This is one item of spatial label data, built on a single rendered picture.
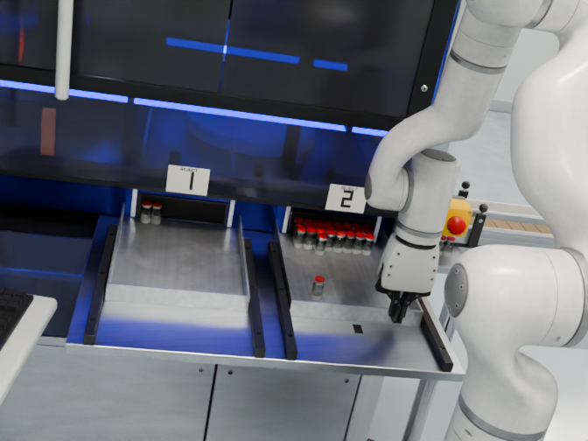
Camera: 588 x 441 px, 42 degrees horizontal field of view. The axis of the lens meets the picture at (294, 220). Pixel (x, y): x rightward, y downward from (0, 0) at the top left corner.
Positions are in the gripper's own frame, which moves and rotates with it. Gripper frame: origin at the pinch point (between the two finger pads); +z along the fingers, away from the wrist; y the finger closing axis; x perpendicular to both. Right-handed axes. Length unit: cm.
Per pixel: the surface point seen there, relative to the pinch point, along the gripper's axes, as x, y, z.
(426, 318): -1.6, -6.8, 2.1
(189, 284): -9.2, 38.9, 3.6
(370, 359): 10.1, 6.5, 4.5
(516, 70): -489, -237, 40
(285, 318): 2.3, 21.5, 2.2
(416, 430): -44, -32, 63
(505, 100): -490, -235, 66
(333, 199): -27.1, 9.8, -10.1
